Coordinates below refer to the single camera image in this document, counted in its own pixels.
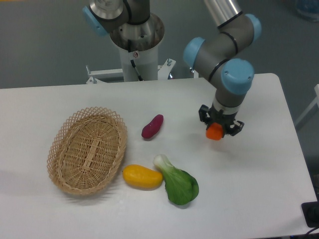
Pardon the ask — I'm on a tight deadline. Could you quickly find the white pedestal base frame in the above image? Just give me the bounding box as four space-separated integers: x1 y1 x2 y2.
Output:
85 58 200 84

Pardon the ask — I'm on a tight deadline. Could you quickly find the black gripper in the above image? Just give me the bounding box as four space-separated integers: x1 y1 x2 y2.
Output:
198 105 245 136

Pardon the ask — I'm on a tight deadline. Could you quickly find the orange fruit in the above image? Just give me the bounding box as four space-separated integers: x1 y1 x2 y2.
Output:
206 122 224 140

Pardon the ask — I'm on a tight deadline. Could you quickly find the blue object top right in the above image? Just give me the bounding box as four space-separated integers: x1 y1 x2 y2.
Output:
295 0 319 22

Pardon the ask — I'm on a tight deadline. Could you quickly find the woven wicker basket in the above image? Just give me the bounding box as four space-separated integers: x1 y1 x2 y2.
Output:
47 107 127 196

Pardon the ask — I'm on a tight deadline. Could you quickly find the purple sweet potato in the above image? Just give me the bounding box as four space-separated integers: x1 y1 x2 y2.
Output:
141 115 164 139

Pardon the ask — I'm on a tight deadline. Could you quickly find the yellow mango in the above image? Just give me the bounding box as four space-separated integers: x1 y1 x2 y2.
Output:
122 164 163 189

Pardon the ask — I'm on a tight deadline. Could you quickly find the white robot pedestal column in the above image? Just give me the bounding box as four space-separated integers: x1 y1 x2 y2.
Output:
110 13 165 82

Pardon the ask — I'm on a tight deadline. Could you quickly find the black cable on pedestal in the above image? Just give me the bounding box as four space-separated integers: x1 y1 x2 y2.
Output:
127 39 144 82

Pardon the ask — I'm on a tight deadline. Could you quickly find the white frame at right edge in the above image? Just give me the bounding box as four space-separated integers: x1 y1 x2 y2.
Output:
294 84 319 130

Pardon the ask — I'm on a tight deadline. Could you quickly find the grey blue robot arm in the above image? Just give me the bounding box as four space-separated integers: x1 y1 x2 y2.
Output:
82 0 262 140

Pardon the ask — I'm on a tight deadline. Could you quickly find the green bok choy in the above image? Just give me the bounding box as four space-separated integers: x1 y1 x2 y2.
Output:
153 154 199 206

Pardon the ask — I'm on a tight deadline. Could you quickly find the black device at table edge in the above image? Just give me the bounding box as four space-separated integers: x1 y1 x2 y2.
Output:
301 201 319 228

